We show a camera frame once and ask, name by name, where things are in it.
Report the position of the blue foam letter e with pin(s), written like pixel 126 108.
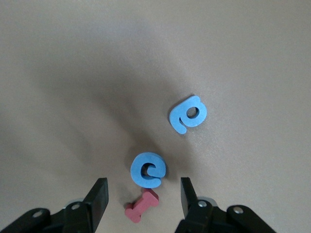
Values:
pixel 138 170

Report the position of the brown table cover sheet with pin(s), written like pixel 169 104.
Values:
pixel 73 72

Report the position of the red foam letter I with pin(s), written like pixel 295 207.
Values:
pixel 142 206

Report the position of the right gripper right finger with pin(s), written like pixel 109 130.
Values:
pixel 201 218

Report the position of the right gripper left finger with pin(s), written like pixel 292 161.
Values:
pixel 80 216

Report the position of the blue foam letter a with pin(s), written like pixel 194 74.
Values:
pixel 177 114

